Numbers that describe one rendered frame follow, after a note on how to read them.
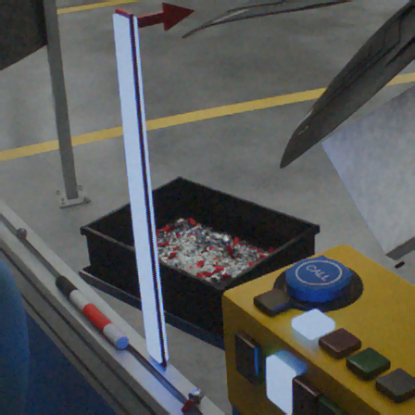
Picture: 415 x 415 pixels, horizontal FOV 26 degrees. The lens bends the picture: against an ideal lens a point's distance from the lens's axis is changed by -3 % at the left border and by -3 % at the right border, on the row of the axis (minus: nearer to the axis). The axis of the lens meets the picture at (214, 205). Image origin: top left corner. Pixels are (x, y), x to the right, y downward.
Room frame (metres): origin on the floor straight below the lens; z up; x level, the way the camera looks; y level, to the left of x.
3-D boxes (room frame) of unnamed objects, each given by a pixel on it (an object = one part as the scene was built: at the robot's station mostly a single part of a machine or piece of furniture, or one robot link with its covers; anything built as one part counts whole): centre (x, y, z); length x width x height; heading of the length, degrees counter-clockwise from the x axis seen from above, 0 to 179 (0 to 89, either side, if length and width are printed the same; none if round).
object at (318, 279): (0.47, -0.06, 1.08); 0.04 x 0.04 x 0.02
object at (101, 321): (0.77, 0.13, 0.87); 0.14 x 0.01 x 0.01; 32
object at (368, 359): (0.39, -0.08, 1.08); 0.02 x 0.02 x 0.01; 32
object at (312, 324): (0.43, -0.05, 1.08); 0.02 x 0.02 x 0.01; 32
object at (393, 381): (0.37, -0.09, 1.08); 0.02 x 0.02 x 0.01; 32
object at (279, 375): (0.42, -0.03, 1.04); 0.02 x 0.01 x 0.03; 32
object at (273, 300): (0.46, -0.03, 1.08); 0.02 x 0.02 x 0.01; 32
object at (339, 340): (0.41, -0.06, 1.08); 0.02 x 0.02 x 0.01; 32
